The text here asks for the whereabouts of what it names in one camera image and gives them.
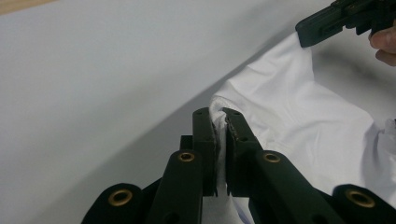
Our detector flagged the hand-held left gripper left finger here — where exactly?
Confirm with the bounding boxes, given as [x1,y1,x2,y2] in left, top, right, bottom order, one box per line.
[146,106,219,224]

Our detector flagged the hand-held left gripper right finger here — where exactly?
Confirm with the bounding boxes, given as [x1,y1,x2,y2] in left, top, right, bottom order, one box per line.
[222,107,347,224]

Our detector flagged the white pants with black waistband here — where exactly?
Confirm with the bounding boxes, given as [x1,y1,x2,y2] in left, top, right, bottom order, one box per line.
[200,31,396,224]

